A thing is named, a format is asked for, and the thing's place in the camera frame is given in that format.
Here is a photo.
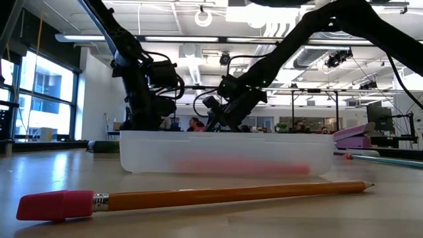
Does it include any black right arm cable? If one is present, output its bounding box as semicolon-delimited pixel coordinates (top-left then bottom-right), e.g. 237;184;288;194
385;54;423;110

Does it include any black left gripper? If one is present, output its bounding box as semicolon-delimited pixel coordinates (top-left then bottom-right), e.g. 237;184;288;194
120;65;178;130

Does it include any white ceiling ring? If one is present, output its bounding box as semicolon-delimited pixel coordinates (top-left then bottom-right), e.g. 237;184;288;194
194;9;213;28

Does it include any large glass window wall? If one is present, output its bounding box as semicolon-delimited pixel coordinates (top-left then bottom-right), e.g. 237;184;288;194
0;49;82;143

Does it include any black ceiling camera cluster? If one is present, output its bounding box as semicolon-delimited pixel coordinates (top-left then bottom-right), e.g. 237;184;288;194
325;48;354;69

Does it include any clear plastic pencil case base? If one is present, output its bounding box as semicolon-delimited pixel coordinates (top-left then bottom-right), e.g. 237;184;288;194
119;130;335;177

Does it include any red marker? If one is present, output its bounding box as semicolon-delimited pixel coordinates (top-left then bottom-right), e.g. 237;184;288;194
173;158;312;176

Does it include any black equipment rack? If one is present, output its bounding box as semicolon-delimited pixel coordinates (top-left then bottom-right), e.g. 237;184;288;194
0;100;20;143

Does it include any silver ventilation duct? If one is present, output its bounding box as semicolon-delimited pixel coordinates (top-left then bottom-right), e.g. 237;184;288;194
292;31;351;69

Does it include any black computer monitor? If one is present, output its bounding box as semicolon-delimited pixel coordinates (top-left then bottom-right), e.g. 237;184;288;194
365;100;394;133

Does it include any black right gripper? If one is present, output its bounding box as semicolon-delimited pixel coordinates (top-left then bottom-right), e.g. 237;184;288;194
206;75;268;132

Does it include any black background workstation frame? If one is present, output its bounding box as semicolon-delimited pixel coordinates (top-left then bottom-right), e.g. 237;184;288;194
180;85;423;133

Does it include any pink purple stapler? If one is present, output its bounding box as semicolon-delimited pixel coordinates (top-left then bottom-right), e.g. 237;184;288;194
332;122;377;149

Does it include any orange pencil pink eraser cap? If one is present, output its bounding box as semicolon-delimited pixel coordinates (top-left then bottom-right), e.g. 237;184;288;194
15;180;376;221

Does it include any teal pencil pink eraser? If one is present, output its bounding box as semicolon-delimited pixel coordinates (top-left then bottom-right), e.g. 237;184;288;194
342;153;423;170

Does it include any black overhead light bar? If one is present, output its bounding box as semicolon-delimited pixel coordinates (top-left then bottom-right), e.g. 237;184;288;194
54;32;423;47

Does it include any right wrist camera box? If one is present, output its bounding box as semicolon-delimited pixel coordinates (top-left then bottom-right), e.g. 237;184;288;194
202;95;221;110

